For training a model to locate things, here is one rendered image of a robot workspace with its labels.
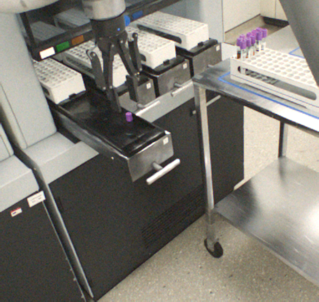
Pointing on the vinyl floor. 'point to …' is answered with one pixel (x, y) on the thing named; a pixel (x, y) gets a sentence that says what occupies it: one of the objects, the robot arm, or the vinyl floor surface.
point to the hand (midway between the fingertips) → (123, 94)
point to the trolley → (279, 198)
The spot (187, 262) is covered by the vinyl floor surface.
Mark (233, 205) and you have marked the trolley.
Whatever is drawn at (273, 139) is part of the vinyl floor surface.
